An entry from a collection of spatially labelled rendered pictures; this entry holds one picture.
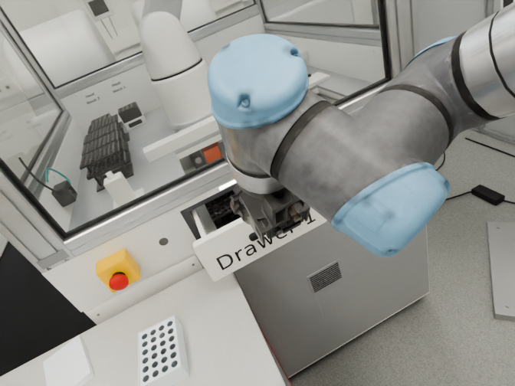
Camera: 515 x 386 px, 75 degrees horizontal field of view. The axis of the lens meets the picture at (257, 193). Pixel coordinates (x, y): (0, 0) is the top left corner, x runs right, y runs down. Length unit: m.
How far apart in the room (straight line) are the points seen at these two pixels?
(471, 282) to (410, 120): 1.46
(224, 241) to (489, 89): 0.53
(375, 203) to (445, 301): 1.42
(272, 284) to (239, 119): 0.83
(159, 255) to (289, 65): 0.68
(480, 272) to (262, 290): 1.03
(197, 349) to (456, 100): 0.63
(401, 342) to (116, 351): 1.06
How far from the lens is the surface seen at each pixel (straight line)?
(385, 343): 1.53
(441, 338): 1.54
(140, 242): 0.84
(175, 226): 0.82
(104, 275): 0.83
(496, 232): 1.87
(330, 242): 1.05
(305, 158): 0.24
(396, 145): 0.25
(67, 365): 0.91
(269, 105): 0.23
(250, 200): 0.43
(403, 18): 0.93
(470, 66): 0.30
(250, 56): 0.26
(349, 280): 1.21
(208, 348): 0.74
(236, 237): 0.70
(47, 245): 0.84
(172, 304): 0.86
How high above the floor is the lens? 1.33
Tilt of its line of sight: 33 degrees down
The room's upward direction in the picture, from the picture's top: 22 degrees counter-clockwise
